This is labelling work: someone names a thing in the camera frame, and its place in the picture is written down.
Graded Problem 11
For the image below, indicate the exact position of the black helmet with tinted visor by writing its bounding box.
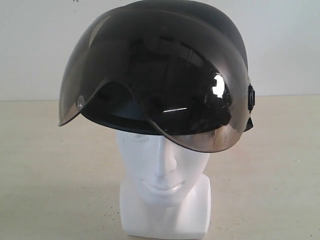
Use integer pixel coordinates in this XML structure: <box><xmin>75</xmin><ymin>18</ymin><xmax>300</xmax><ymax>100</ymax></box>
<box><xmin>58</xmin><ymin>0</ymin><xmax>255</xmax><ymax>153</ymax></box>

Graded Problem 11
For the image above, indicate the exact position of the white mannequin head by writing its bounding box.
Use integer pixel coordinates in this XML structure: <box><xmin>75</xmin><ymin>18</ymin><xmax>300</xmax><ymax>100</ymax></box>
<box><xmin>116</xmin><ymin>131</ymin><xmax>211</xmax><ymax>232</ymax></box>

